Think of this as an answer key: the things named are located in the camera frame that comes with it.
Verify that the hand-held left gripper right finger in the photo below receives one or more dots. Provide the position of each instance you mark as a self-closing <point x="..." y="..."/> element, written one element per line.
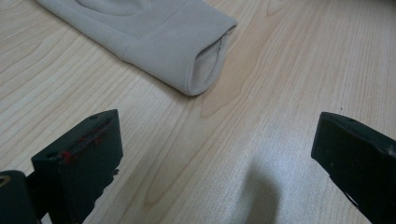
<point x="358" y="161"/>

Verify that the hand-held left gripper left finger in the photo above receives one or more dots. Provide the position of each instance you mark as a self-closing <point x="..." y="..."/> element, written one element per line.
<point x="84" y="161"/>

